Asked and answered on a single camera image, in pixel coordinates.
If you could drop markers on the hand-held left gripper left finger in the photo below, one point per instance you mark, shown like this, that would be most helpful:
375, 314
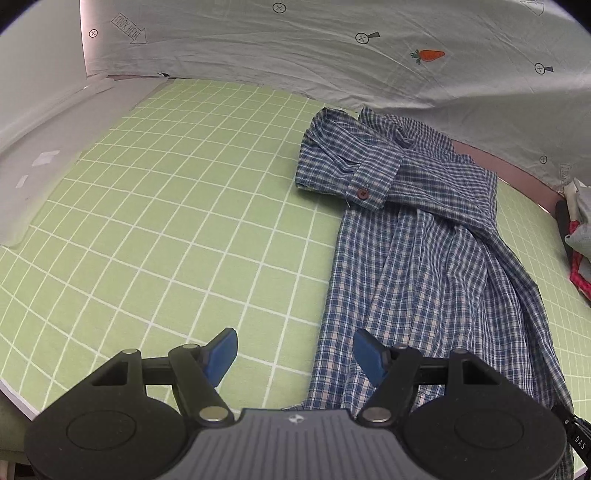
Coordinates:
221, 356

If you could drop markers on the white tape piece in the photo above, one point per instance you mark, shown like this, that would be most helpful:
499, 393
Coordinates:
22, 180
46, 157

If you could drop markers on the folded grey garment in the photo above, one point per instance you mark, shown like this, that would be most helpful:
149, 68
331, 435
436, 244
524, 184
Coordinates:
581, 242

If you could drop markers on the green grid cutting mat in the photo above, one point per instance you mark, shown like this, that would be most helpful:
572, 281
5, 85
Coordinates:
161, 207

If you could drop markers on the blue plaid shirt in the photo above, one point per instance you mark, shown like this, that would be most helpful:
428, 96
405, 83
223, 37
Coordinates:
438, 277

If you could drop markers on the grey printed bed sheet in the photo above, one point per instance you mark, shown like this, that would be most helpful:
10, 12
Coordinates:
323, 60

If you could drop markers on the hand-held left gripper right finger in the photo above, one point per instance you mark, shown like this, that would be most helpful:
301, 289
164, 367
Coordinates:
369, 358

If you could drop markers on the folded red plaid garment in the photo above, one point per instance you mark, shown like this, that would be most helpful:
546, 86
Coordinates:
583, 282

